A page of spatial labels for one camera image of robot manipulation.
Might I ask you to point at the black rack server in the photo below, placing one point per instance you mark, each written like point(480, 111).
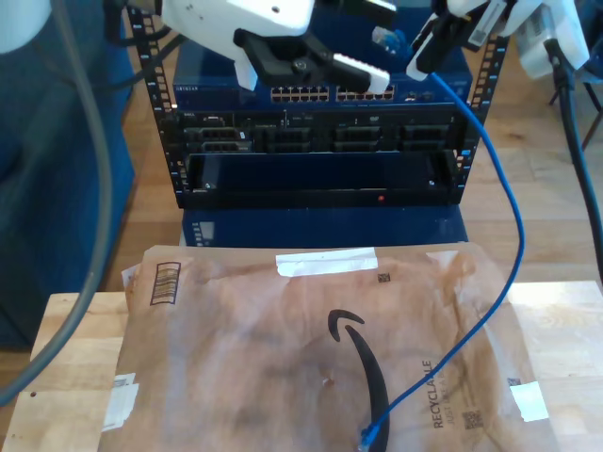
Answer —
point(301, 123)

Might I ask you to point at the chair with dark red legs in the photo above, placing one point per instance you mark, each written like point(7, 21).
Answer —
point(594, 75)

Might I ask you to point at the blue device under rack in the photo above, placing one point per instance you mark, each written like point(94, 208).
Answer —
point(330, 226)

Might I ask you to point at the blue sofa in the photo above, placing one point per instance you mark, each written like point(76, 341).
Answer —
point(37, 212)

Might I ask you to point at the brown paper mailer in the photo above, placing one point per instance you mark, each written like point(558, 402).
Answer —
point(264, 386)

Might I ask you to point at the blue network switch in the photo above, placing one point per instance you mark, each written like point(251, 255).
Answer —
point(212, 66)

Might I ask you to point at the black rack frame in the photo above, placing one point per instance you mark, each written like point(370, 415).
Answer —
point(175, 136)

